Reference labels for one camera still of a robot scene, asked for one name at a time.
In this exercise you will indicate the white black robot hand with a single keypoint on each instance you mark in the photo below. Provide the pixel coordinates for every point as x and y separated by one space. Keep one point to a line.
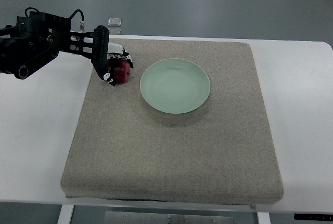
116 51

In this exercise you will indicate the red apple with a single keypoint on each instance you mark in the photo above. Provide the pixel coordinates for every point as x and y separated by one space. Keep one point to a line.
119 70

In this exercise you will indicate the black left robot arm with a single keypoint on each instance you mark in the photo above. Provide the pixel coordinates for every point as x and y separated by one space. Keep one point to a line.
39 37

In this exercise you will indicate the lower floor outlet plate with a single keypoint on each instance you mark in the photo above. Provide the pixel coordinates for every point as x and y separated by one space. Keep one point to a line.
114 31

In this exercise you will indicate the floor outlet plate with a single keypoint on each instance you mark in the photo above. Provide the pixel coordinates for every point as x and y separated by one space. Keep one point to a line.
113 22
114 31

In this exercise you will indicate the upper floor outlet plate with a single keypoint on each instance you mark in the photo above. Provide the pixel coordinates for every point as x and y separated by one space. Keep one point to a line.
113 22

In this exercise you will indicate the light green plate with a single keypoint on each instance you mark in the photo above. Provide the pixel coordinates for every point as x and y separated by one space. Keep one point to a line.
175 86

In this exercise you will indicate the beige fabric cushion mat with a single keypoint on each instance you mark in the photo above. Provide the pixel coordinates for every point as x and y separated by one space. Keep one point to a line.
220 153

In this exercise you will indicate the white table leg left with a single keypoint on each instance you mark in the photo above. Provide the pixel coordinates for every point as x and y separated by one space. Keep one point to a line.
65 215

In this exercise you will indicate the white table leg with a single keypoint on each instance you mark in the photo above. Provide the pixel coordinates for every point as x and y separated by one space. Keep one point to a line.
65 215
263 218

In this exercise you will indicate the white table leg right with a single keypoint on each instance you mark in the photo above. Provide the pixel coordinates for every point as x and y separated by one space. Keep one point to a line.
263 218

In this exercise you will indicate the black table control panel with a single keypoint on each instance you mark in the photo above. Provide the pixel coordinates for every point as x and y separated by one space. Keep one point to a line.
313 217

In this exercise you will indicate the metal table base plate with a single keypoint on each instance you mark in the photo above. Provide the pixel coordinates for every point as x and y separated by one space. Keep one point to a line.
132 217

